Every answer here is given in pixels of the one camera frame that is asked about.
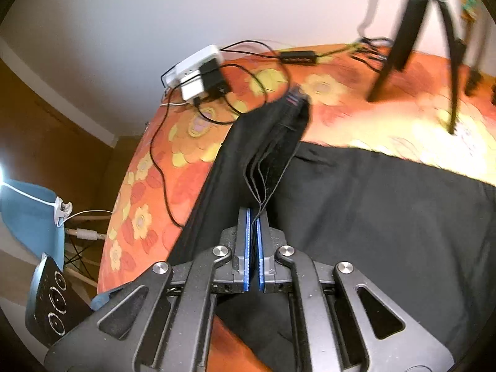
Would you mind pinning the white power strip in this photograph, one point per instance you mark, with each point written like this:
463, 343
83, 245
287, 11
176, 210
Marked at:
193, 62

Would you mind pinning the white charger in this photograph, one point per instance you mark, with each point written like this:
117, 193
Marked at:
193, 89

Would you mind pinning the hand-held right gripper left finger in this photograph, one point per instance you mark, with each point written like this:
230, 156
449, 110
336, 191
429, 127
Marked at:
243, 240

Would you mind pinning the black charger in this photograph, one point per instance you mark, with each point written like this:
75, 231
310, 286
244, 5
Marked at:
215, 81

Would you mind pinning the black pants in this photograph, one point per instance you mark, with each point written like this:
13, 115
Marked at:
368, 221

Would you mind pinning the bed with orange floral sheet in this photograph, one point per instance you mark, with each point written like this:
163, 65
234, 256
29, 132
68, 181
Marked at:
348, 97

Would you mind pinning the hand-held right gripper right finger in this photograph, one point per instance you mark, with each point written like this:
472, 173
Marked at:
261, 248

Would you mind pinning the blue chair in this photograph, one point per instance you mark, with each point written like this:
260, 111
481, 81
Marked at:
27, 217

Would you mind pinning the black tripod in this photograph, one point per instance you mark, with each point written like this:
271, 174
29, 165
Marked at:
403, 38

